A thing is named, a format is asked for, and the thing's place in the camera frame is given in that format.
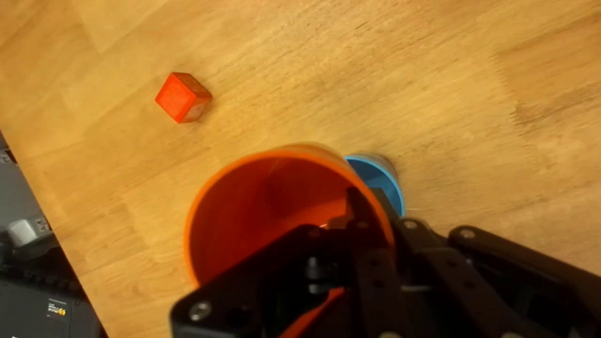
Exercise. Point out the red cube block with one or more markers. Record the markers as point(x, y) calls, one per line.
point(180, 96)

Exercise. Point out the blue plastic cup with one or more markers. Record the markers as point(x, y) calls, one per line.
point(381, 180)

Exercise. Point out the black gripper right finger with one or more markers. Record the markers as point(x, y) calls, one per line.
point(475, 287)

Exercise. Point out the black equipment with label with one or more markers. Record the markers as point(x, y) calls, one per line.
point(37, 300)

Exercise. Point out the orange plastic cup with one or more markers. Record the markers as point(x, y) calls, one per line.
point(249, 212)

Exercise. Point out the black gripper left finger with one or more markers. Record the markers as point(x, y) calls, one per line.
point(268, 287)

